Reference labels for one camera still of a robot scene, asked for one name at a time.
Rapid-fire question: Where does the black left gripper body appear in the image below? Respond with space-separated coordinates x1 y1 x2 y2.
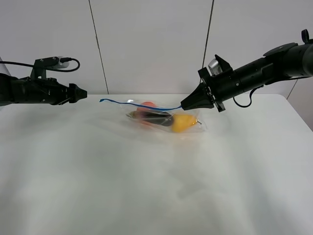
14 57 68 105

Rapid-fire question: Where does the orange fruit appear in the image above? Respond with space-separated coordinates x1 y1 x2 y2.
136 101 157 111

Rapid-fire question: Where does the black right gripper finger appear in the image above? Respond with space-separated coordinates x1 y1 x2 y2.
180 83 214 111

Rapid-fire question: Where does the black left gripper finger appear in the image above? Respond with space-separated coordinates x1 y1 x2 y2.
68 83 88 103

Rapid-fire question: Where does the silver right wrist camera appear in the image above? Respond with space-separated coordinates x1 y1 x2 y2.
208 59 223 76

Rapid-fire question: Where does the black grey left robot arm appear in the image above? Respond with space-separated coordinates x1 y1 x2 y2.
0 57 214 112

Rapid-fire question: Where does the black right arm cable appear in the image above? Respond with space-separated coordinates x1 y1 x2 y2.
232 85 265 108

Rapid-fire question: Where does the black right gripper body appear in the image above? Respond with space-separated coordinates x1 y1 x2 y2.
198 54 233 112

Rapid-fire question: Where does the yellow pear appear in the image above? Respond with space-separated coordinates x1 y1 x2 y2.
171 114 202 133

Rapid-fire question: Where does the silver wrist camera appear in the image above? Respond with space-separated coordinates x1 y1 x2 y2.
208 59 223 76
52 56 69 69

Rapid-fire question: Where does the clear zip bag blue seal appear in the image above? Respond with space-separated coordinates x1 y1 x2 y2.
99 98 206 133

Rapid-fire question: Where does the dark purple eggplant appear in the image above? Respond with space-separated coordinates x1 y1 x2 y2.
126 111 174 127

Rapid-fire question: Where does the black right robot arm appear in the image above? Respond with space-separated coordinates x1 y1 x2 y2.
201 29 313 112

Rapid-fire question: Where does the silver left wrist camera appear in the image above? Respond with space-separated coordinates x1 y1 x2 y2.
52 56 69 69

